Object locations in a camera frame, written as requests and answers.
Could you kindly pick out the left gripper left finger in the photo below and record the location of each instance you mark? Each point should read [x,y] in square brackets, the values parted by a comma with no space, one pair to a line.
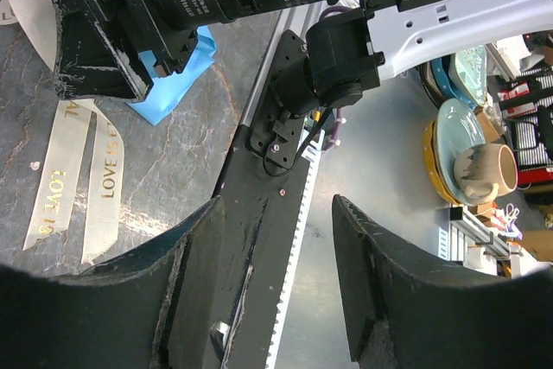
[147,308]

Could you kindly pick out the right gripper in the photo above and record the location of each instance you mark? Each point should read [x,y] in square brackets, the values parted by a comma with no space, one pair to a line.
[114,48]

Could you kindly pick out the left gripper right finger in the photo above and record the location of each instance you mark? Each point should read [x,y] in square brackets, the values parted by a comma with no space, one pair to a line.
[406,308]

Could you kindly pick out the cream printed ribbon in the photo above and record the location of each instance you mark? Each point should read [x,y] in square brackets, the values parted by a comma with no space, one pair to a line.
[61,169]

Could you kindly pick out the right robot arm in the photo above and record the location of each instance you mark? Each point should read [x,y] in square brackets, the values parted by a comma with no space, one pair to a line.
[350,52]

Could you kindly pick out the beige ceramic mug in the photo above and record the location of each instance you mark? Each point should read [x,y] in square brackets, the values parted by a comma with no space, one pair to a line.
[485,172]

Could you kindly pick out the stacked blue plates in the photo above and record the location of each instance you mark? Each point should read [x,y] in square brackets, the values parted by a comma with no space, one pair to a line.
[456,84]

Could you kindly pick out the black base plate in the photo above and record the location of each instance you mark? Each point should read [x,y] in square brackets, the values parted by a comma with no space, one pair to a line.
[229,271]

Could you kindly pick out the white slotted cable duct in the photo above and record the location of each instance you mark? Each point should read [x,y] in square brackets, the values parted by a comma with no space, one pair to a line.
[313,155]

